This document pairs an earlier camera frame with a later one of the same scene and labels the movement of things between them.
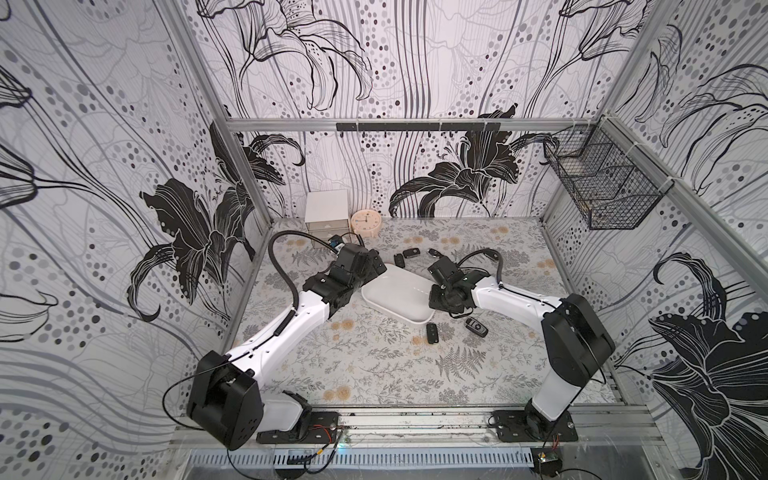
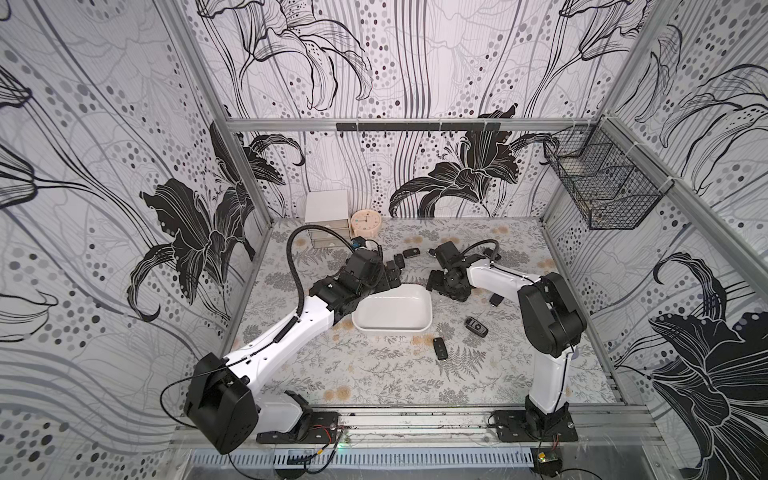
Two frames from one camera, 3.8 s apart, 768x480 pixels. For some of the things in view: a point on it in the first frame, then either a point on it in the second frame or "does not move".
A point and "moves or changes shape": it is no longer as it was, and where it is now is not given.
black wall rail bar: [418, 127] does not move
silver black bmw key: [476, 327] does not move
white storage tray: [403, 293] moves or changes shape
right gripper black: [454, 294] → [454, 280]
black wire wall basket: [614, 180] does not move
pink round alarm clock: [367, 223] does not move
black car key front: [432, 333] → [441, 350]
